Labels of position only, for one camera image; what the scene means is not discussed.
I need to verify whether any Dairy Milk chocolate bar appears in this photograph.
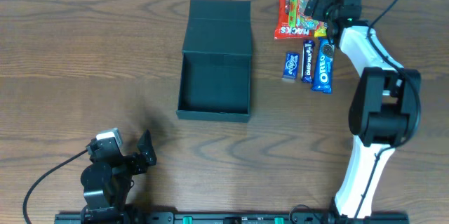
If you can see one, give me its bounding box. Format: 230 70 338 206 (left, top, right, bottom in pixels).
301 40 315 84

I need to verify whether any blue Eclipse mints box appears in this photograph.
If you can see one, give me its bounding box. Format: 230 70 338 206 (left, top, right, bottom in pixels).
283 52 300 80

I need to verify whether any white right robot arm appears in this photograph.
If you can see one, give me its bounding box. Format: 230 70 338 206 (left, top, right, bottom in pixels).
304 0 422 223

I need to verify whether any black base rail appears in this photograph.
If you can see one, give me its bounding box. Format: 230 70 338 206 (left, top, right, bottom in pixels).
54 209 410 224

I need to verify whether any blue Oreo cookie pack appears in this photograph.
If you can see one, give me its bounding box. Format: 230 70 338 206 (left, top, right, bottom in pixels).
311 38 335 94

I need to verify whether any Haribo gummy worms bag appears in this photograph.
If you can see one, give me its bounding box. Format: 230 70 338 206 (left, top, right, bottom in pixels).
288 0 319 31

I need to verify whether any dark green open box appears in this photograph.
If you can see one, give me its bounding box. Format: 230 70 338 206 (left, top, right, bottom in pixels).
176 0 253 123

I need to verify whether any red Hacks candy bag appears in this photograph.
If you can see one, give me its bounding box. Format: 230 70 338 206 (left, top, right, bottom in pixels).
274 0 313 39

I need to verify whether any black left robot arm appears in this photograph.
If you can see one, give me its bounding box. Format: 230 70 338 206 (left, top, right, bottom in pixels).
80 128 157 223

